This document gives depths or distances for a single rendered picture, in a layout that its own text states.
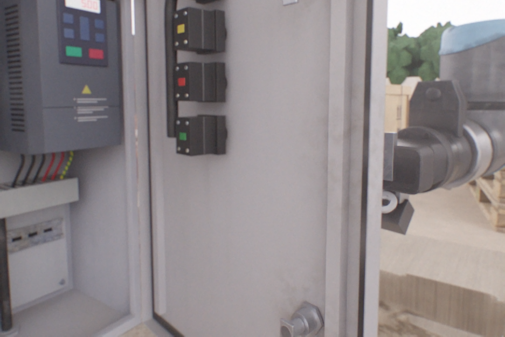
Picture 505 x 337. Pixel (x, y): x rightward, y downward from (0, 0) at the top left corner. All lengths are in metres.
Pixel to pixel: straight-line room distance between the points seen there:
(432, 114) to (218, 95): 0.26
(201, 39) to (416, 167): 0.26
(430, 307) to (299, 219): 1.34
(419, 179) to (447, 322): 1.34
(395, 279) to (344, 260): 1.33
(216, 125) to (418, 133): 0.23
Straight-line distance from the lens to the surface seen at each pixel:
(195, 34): 0.42
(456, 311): 1.68
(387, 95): 3.76
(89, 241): 0.77
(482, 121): 0.59
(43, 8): 0.56
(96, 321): 0.74
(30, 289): 0.79
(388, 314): 1.74
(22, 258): 0.77
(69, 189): 0.70
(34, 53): 0.56
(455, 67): 0.60
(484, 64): 0.59
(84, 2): 0.59
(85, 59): 0.58
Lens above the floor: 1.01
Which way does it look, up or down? 5 degrees down
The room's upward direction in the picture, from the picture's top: straight up
